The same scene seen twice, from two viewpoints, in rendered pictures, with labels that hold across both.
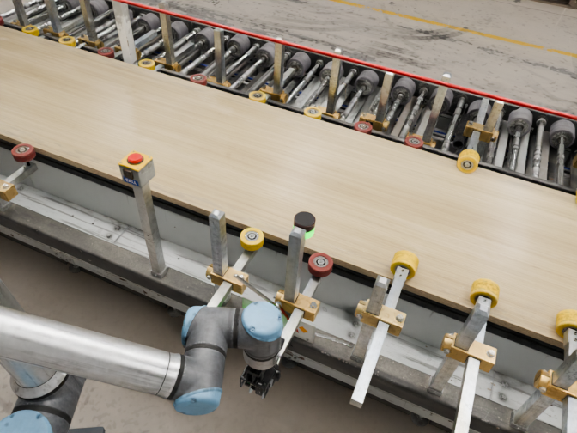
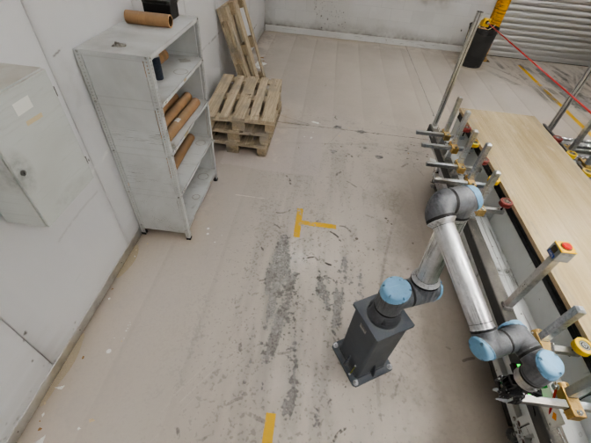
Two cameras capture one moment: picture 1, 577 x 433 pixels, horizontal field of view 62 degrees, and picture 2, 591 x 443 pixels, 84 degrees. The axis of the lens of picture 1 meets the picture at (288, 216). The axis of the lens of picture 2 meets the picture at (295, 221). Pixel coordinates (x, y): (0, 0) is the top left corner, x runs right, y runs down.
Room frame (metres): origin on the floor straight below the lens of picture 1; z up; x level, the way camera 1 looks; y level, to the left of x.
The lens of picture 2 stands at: (-0.46, -0.15, 2.27)
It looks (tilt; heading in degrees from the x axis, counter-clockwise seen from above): 45 degrees down; 71
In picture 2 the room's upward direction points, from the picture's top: 6 degrees clockwise
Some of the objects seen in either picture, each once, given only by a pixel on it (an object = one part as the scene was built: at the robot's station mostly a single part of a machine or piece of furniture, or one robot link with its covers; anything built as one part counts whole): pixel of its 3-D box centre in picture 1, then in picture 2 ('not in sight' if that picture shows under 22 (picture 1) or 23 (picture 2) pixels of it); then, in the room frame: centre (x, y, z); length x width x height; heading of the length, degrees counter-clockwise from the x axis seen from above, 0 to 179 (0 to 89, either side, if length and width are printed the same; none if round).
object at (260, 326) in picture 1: (261, 330); (541, 367); (0.58, 0.04, 1.14); 0.10 x 0.09 x 0.12; 92
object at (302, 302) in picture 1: (297, 303); (570, 401); (0.86, -0.05, 0.85); 0.13 x 0.06 x 0.05; 69
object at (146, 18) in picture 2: not in sight; (149, 18); (-0.72, 2.55, 1.59); 0.30 x 0.08 x 0.08; 159
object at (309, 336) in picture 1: (277, 320); (543, 394); (0.86, 0.01, 0.75); 0.26 x 0.01 x 0.10; 69
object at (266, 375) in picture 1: (259, 368); (514, 385); (0.57, 0.04, 0.97); 0.09 x 0.08 x 0.12; 159
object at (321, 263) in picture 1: (318, 271); not in sight; (0.99, -0.12, 0.85); 0.08 x 0.08 x 0.11
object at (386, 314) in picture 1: (379, 316); not in sight; (0.77, -0.28, 0.95); 0.13 x 0.06 x 0.05; 69
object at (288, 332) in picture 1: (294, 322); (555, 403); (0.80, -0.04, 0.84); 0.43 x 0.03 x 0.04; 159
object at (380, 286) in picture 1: (367, 328); not in sight; (0.78, -0.26, 0.86); 0.03 x 0.03 x 0.48; 69
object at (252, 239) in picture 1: (252, 246); (577, 350); (1.08, 0.12, 0.85); 0.08 x 0.08 x 0.11
